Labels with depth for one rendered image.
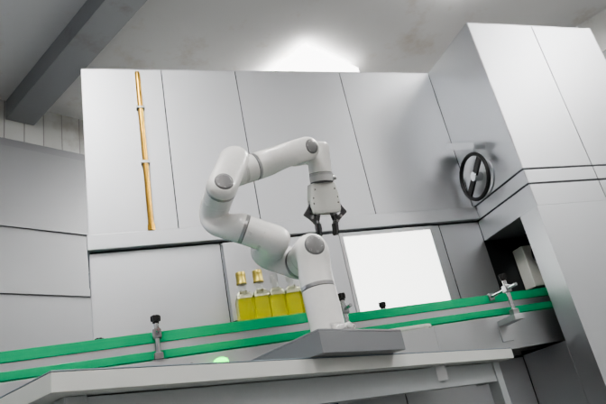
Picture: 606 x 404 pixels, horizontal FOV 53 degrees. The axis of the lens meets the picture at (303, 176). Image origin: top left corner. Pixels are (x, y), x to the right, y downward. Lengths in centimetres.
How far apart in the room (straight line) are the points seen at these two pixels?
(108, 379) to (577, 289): 176
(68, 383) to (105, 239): 122
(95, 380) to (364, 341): 68
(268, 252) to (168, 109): 106
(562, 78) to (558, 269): 94
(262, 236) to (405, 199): 111
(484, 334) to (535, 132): 87
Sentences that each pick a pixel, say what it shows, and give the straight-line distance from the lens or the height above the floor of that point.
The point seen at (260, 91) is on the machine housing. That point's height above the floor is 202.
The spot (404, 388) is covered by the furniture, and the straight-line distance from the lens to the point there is 175.
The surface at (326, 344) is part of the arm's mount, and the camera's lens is 142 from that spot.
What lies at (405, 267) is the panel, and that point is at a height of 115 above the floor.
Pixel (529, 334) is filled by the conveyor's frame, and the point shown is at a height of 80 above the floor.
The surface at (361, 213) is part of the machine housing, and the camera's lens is 253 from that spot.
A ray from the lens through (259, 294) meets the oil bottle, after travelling 209.
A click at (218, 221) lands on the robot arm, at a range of 170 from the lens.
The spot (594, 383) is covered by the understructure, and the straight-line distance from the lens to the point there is 241.
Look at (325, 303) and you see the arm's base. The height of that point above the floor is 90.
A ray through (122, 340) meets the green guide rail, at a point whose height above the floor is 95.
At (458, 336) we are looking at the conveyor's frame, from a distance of 229.
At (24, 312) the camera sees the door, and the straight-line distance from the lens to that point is 424.
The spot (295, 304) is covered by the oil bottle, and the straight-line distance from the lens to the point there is 211.
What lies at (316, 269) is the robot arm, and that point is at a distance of 165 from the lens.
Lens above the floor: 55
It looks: 24 degrees up
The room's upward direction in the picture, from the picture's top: 12 degrees counter-clockwise
